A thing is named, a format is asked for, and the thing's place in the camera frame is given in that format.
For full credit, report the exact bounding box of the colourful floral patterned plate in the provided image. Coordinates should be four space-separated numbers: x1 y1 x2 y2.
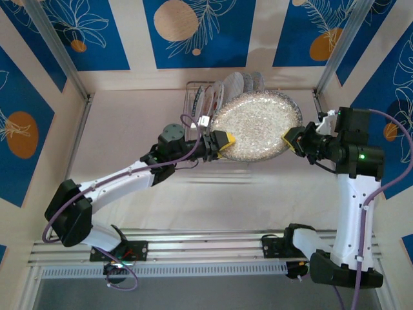
211 90 303 162

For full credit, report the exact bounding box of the white plate orange sun print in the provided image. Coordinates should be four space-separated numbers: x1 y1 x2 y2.
198 85 216 119

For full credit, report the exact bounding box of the white plaid lined plate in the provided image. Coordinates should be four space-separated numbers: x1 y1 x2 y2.
222 71 245 104

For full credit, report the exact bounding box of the dark blue rimmed plate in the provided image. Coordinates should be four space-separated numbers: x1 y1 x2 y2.
190 86 205 125

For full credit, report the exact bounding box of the black base electronics box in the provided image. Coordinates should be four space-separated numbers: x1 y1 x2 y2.
103 260 132 276
285 260 310 281

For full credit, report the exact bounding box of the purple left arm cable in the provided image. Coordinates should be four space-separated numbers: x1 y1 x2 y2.
43 112 212 291

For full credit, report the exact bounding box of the thin black left gripper cable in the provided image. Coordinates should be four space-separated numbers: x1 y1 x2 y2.
176 160 200 171

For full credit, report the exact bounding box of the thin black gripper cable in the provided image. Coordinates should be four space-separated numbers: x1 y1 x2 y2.
176 160 200 171
314 161 338 175

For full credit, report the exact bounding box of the thin black right gripper cable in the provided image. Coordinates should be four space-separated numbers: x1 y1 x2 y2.
314 161 338 175

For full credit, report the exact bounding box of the steel wire dish rack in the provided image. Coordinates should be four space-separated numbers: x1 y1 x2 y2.
182 80 259 166

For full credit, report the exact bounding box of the aluminium side rail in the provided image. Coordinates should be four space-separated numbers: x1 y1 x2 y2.
63 93 94 194
312 90 324 112

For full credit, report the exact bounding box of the aluminium corner post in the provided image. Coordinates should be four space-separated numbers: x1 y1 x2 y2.
24 0 90 101
315 0 370 94

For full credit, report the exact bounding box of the aluminium rail frame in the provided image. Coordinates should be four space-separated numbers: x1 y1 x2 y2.
27 228 387 266

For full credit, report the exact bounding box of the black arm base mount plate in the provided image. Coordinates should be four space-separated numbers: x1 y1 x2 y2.
89 240 148 262
261 237 312 259

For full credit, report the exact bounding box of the grey slotted cable duct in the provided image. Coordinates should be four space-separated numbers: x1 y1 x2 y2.
41 262 288 279

